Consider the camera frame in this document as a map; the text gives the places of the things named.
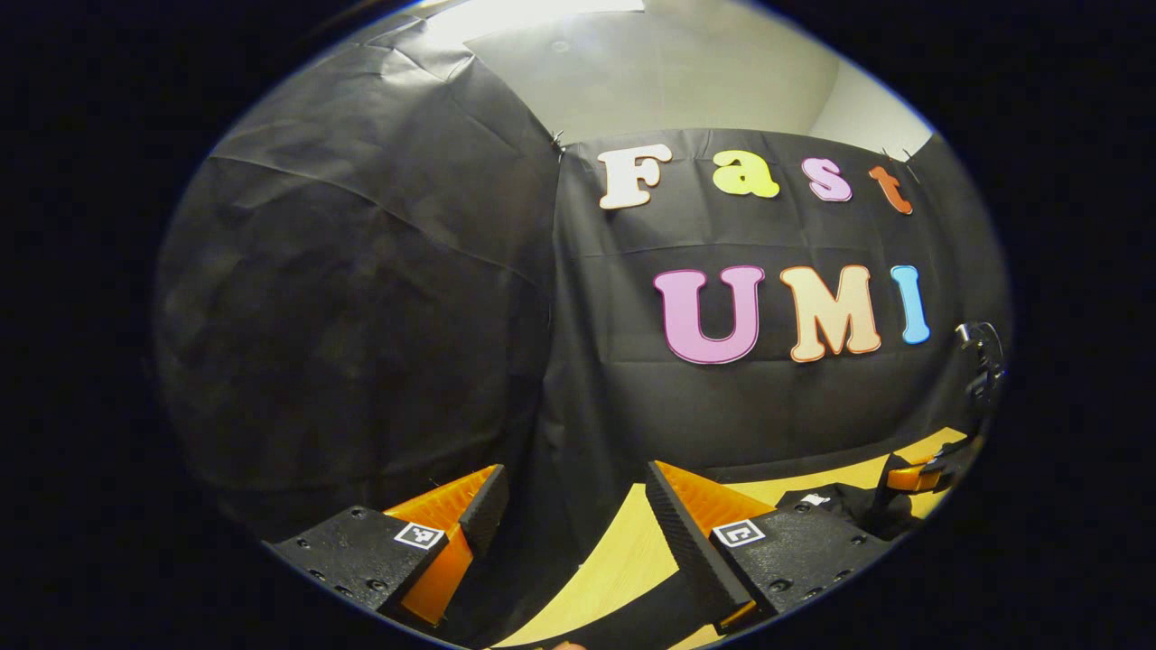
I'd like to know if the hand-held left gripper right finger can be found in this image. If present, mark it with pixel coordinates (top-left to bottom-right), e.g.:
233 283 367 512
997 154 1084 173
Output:
645 461 893 631

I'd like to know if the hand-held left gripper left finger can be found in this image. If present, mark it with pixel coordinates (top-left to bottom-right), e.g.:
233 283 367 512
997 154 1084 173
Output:
264 465 509 631

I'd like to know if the black shirt with white label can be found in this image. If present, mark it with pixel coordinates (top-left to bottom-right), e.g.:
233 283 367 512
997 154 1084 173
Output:
533 483 927 650

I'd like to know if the black backdrop cloth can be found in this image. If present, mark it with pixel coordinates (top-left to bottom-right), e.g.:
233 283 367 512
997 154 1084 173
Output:
152 18 1014 646

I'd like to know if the ceiling light panel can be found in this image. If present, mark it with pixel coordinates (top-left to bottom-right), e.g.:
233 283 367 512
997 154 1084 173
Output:
424 0 647 42

